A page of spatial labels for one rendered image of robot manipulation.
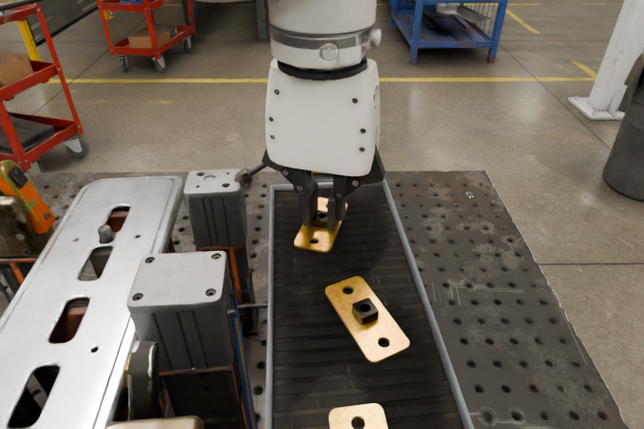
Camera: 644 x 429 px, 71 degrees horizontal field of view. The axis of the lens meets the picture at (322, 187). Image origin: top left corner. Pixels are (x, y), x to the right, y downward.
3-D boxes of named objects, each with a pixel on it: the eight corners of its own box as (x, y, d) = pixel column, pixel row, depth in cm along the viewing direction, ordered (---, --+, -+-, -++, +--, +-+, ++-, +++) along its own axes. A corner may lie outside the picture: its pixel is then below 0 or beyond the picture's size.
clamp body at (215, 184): (213, 306, 97) (183, 165, 76) (265, 303, 98) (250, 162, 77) (207, 345, 89) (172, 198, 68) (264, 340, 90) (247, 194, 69)
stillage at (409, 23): (389, 28, 518) (397, -67, 463) (457, 27, 520) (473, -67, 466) (409, 63, 420) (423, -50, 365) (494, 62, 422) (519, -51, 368)
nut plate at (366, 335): (322, 290, 40) (322, 281, 40) (359, 277, 42) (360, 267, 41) (370, 366, 34) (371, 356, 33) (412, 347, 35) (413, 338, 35)
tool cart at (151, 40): (156, 47, 461) (133, -61, 405) (198, 50, 454) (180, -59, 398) (111, 76, 396) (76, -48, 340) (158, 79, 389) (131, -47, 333)
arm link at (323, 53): (388, 11, 38) (385, 47, 40) (288, 5, 40) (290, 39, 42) (370, 40, 31) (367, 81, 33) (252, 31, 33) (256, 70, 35)
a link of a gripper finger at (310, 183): (317, 158, 45) (318, 211, 49) (287, 153, 46) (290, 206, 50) (309, 174, 43) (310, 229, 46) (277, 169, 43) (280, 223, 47)
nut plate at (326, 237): (315, 198, 52) (315, 190, 51) (348, 204, 51) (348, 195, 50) (292, 247, 45) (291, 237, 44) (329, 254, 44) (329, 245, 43)
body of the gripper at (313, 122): (390, 38, 39) (380, 151, 45) (279, 30, 41) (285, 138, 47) (376, 68, 33) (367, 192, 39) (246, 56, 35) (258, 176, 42)
